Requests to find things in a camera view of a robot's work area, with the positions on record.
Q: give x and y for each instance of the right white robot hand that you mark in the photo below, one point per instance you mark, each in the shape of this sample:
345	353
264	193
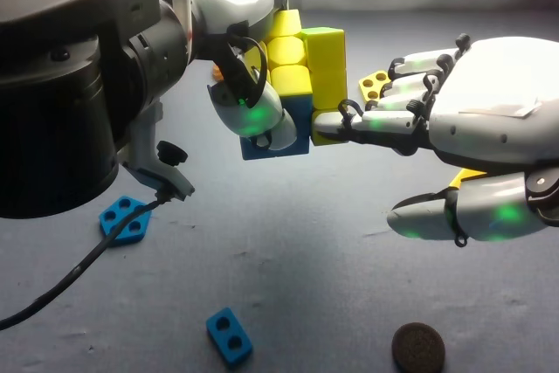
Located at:
489	106

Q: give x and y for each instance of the Rubik's cube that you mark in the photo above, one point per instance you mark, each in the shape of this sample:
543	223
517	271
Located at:
325	67

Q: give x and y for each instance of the yellow rectangular block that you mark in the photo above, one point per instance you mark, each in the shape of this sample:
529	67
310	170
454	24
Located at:
467	176

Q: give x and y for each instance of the orange swirl cookie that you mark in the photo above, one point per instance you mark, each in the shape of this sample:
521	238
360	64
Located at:
217	72

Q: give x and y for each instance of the yellow pentagon block with holes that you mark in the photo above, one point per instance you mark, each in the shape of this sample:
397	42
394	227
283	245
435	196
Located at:
370	84

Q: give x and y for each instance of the grey table cloth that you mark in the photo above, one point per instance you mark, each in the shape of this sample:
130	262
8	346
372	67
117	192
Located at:
305	259

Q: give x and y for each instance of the chocolate sandwich cookie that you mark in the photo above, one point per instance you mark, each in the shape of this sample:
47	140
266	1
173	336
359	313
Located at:
419	349

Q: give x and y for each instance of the blue pentagon block with holes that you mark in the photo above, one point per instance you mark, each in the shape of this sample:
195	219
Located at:
113	226

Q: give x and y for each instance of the blue two-hole block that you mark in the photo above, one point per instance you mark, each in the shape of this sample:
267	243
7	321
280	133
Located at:
229	338

